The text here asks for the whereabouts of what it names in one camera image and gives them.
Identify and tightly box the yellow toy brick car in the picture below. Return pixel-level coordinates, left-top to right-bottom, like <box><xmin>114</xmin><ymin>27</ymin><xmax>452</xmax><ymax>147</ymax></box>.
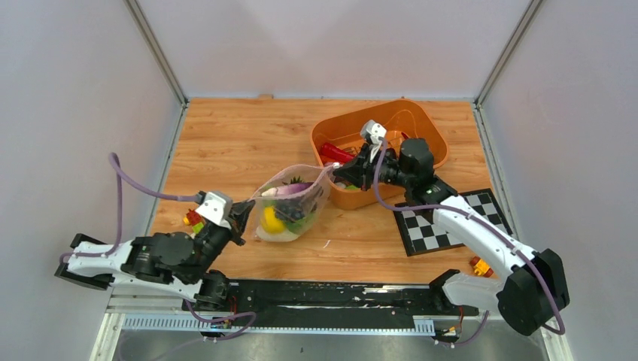
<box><xmin>469</xmin><ymin>256</ymin><xmax>494</xmax><ymax>278</ymax></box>

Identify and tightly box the white toy radish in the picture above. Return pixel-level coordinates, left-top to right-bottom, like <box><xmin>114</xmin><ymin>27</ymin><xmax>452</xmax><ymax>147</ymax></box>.
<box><xmin>255</xmin><ymin>226</ymin><xmax>299</xmax><ymax>242</ymax></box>

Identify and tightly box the small toy on table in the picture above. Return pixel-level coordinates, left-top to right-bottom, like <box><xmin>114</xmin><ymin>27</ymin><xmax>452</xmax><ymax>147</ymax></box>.
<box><xmin>183</xmin><ymin>209</ymin><xmax>205</xmax><ymax>235</ymax></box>

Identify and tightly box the black white checkerboard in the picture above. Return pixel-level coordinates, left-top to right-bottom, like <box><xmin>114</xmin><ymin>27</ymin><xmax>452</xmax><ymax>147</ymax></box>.
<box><xmin>393</xmin><ymin>188</ymin><xmax>513</xmax><ymax>256</ymax></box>

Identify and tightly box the green toy grape bunch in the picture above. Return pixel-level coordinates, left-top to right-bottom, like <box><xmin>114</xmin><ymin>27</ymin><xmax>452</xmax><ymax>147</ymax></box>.
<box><xmin>286</xmin><ymin>213</ymin><xmax>316</xmax><ymax>235</ymax></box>

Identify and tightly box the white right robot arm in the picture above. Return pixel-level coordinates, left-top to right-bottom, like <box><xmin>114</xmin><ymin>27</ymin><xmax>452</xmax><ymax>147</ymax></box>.
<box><xmin>334</xmin><ymin>137</ymin><xmax>570</xmax><ymax>335</ymax></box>

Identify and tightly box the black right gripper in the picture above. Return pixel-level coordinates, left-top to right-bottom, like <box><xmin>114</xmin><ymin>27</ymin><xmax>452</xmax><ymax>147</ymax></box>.
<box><xmin>333</xmin><ymin>143</ymin><xmax>413</xmax><ymax>192</ymax></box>

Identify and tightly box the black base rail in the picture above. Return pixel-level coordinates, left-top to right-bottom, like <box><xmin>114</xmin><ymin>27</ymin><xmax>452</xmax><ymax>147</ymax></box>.
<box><xmin>193</xmin><ymin>279</ymin><xmax>479</xmax><ymax>329</ymax></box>

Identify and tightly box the red toy chili pepper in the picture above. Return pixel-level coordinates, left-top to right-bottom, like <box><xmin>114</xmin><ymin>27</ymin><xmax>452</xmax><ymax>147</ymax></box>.
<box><xmin>319</xmin><ymin>142</ymin><xmax>354</xmax><ymax>163</ymax></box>

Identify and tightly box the yellow toy lemon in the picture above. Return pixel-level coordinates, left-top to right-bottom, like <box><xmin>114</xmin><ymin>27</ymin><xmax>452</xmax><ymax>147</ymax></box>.
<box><xmin>260</xmin><ymin>206</ymin><xmax>286</xmax><ymax>234</ymax></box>

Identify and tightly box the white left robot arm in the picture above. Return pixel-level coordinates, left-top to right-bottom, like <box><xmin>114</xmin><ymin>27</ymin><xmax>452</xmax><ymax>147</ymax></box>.
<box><xmin>54</xmin><ymin>199</ymin><xmax>255</xmax><ymax>311</ymax></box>

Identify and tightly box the black toy grape bunch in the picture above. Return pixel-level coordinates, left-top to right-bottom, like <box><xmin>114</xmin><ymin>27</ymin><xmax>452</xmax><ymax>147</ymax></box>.
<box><xmin>273</xmin><ymin>199</ymin><xmax>316</xmax><ymax>223</ymax></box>

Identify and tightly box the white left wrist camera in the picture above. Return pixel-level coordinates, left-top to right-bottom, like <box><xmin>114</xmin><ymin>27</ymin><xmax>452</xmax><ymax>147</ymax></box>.
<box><xmin>195</xmin><ymin>191</ymin><xmax>233</xmax><ymax>229</ymax></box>

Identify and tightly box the orange plastic basin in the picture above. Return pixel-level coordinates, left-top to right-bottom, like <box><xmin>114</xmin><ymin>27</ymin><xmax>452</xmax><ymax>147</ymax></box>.
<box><xmin>310</xmin><ymin>100</ymin><xmax>452</xmax><ymax>210</ymax></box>

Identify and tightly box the clear zip top bag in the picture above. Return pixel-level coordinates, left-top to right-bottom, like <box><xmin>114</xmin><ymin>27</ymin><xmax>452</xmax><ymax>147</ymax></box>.
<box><xmin>251</xmin><ymin>162</ymin><xmax>341</xmax><ymax>242</ymax></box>

